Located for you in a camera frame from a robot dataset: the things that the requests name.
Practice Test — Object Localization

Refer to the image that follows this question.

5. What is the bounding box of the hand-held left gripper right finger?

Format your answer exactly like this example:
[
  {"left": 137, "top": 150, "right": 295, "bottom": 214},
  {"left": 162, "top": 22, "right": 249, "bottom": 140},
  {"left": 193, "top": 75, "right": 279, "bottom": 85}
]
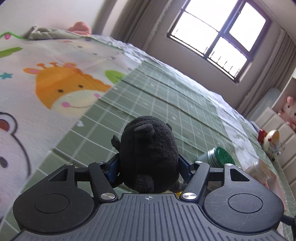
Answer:
[{"left": 178, "top": 155, "right": 251, "bottom": 204}]

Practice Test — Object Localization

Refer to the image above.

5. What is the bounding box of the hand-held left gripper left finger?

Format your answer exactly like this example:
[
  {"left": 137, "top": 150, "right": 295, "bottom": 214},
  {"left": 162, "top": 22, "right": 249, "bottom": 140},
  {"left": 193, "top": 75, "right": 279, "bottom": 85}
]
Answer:
[{"left": 46, "top": 154, "right": 121, "bottom": 202}]

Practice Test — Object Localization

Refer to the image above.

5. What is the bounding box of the black plush toy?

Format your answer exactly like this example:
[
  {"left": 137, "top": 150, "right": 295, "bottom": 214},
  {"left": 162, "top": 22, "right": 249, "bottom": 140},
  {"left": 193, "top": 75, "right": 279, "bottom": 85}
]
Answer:
[{"left": 111, "top": 116, "right": 188, "bottom": 194}]

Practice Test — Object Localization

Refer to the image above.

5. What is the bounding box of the pink cardboard box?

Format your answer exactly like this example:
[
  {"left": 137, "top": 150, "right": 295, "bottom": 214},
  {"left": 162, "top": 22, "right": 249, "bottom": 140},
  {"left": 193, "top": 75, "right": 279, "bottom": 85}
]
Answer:
[{"left": 264, "top": 174, "right": 289, "bottom": 211}]

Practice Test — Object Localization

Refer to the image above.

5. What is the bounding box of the green lid jar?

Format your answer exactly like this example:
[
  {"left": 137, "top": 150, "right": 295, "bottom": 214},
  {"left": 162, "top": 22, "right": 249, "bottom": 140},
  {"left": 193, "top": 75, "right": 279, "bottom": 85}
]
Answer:
[{"left": 199, "top": 147, "right": 236, "bottom": 167}]

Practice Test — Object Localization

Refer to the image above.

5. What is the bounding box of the clear jar with flower label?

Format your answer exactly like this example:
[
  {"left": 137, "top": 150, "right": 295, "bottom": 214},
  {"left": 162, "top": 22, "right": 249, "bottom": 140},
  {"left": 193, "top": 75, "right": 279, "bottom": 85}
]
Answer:
[{"left": 245, "top": 160, "right": 271, "bottom": 183}]

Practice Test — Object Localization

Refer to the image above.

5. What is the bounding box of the green grid bedsheet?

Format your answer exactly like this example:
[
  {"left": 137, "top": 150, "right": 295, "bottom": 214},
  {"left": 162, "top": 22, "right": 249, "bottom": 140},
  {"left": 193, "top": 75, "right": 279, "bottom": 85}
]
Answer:
[{"left": 0, "top": 35, "right": 296, "bottom": 241}]

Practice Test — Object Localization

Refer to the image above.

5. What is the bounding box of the round colourful toy ornament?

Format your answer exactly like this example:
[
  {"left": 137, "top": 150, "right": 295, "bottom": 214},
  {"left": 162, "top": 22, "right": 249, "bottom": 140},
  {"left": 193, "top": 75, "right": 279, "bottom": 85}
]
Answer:
[{"left": 258, "top": 128, "right": 284, "bottom": 160}]

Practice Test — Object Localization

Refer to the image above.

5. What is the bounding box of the beige padded headboard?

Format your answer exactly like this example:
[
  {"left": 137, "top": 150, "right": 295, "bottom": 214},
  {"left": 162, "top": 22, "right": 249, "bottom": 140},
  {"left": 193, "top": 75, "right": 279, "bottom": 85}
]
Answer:
[{"left": 254, "top": 107, "right": 296, "bottom": 179}]

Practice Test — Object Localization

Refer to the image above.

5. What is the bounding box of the cartoon animal printed blanket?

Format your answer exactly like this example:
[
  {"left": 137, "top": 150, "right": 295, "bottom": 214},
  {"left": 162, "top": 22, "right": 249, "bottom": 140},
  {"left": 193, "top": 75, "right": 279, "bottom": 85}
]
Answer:
[{"left": 0, "top": 31, "right": 144, "bottom": 218}]

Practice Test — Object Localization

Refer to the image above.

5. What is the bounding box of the beige curtain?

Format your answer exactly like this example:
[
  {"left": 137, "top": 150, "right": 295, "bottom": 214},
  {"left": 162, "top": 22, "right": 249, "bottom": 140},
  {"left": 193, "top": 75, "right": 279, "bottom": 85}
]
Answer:
[
  {"left": 237, "top": 29, "right": 296, "bottom": 121},
  {"left": 106, "top": 0, "right": 190, "bottom": 50}
]

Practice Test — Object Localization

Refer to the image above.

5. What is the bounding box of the pink bunny plush toy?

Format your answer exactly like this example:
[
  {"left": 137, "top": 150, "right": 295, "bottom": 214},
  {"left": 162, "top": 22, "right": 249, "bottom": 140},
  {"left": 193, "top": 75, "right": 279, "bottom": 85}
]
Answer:
[{"left": 277, "top": 95, "right": 296, "bottom": 132}]

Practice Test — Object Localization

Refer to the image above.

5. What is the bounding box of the white shelf unit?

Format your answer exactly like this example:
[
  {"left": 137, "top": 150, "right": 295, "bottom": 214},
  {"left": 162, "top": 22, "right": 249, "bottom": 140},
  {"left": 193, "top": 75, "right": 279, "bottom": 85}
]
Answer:
[{"left": 270, "top": 76, "right": 296, "bottom": 112}]

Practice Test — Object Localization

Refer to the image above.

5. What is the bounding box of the dark framed window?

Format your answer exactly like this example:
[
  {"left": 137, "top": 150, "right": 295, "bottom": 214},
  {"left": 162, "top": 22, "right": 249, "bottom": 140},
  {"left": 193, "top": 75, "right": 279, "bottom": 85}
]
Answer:
[{"left": 166, "top": 0, "right": 272, "bottom": 84}]

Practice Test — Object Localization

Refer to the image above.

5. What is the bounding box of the orange-pink plush toy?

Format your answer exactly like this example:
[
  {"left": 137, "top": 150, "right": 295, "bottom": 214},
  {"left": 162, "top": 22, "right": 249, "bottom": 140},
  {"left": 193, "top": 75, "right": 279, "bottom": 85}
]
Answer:
[{"left": 68, "top": 22, "right": 92, "bottom": 35}]

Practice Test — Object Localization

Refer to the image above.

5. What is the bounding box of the grey-green folded cloth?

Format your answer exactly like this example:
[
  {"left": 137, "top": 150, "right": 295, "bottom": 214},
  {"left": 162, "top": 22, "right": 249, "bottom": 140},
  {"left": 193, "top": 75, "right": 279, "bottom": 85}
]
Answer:
[{"left": 23, "top": 26, "right": 90, "bottom": 41}]

